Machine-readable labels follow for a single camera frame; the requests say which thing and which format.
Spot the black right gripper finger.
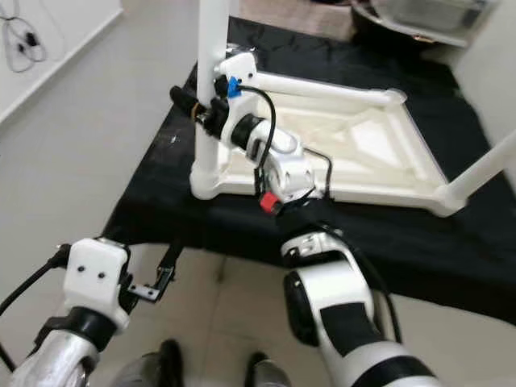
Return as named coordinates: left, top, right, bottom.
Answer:
left=169, top=85, right=204, bottom=124

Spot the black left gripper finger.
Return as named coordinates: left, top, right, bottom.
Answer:
left=160, top=239, right=185, bottom=285

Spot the white plastic children table top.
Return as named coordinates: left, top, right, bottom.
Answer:
left=189, top=71, right=464, bottom=218

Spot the black tablecloth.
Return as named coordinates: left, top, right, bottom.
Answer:
left=101, top=16, right=516, bottom=327

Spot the patterned beige cloth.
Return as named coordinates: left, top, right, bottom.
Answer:
left=238, top=0, right=360, bottom=41

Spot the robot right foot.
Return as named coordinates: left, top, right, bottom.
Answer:
left=246, top=351, right=301, bottom=387

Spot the black wok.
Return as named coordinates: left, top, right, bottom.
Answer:
left=351, top=0, right=476, bottom=45

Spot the black cable with blue plug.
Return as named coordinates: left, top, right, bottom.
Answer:
left=227, top=77, right=335, bottom=202

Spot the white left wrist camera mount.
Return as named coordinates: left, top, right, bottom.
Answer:
left=64, top=238, right=131, bottom=333

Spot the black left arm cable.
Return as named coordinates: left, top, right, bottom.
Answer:
left=0, top=246, right=72, bottom=372

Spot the black cable on wall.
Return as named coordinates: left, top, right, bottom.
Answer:
left=4, top=0, right=49, bottom=75

